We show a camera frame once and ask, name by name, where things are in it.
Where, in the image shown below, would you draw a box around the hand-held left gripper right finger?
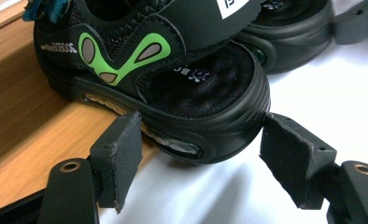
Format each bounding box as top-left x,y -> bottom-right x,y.
259,112 -> 338,210

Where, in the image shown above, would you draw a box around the black sandal with teal straps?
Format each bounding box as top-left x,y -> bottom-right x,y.
234,0 -> 335,75

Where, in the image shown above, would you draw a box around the black sandal with green mark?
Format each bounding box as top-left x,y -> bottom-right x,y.
22,0 -> 272,165

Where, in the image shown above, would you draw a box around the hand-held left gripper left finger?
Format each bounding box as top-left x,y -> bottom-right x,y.
89,111 -> 144,215

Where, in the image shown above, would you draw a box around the three-tier wooden shoe rack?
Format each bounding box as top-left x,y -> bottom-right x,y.
0,0 -> 157,213

